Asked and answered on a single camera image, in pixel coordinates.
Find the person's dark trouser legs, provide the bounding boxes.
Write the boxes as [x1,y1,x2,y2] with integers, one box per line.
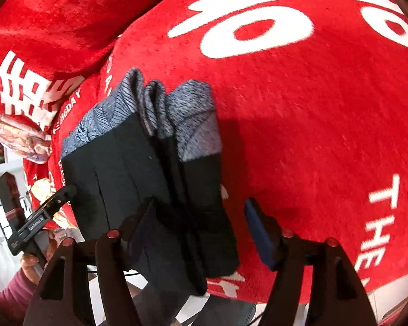
[127,283,256,325]

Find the red bedspread with white characters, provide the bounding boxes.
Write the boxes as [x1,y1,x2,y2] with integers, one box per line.
[48,0,408,302]

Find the person's left hand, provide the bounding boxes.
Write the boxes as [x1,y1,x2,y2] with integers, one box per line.
[20,230,58,285]

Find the black pants with grey waistband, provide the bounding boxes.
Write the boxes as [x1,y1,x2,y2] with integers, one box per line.
[61,68,239,296]

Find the red folded quilt white characters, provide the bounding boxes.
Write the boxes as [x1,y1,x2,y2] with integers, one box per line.
[0,0,160,130]

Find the pink sleeved left forearm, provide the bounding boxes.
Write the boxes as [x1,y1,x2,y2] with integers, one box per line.
[0,268,36,325]

